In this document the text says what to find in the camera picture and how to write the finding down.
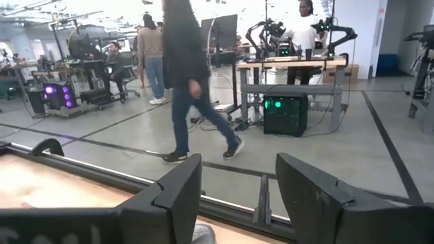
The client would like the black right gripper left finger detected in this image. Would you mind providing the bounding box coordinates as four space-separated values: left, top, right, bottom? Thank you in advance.
117 153 203 244

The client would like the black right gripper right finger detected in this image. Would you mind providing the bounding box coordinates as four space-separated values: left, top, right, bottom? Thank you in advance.
275 152 434 244

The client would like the folded grey cloth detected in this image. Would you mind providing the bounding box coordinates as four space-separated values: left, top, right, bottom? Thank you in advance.
192 223 217 244

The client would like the green-lit computer tower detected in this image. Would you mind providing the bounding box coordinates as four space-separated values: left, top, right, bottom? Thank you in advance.
262 92 309 138

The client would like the cardboard box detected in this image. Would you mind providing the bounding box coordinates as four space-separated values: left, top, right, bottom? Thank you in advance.
323 64 360 85

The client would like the grey office chair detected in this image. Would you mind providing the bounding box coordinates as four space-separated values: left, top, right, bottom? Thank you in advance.
119 64 142 103

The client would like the wooden-top metal workbench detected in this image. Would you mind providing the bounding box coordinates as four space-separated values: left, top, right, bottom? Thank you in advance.
236 55 349 132

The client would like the person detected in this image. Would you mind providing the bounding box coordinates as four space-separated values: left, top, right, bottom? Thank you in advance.
161 0 245 165
285 0 329 86
136 13 167 106
100 41 129 103

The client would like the purple-lit computer tower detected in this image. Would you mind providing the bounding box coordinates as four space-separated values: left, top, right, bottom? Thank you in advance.
41 80 79 111

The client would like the blue bin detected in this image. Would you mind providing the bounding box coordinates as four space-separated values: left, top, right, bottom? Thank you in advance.
376 54 399 77

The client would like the black robot station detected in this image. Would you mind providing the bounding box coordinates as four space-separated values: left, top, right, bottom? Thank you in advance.
403 23 434 136

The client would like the black monitor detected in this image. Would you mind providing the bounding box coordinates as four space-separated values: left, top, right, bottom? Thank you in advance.
67 33 103 62
199 14 239 52

